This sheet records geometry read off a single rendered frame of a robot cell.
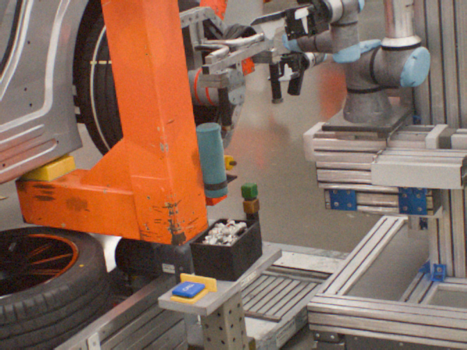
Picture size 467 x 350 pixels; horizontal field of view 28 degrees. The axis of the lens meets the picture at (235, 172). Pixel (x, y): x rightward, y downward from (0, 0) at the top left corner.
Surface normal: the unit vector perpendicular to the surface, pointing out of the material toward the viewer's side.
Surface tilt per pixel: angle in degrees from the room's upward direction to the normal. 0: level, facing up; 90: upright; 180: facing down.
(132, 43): 90
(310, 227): 0
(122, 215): 90
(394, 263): 0
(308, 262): 0
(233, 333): 90
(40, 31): 90
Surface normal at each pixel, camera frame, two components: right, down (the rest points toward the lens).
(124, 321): 0.84, 0.07
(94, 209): -0.54, 0.32
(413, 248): -0.12, -0.94
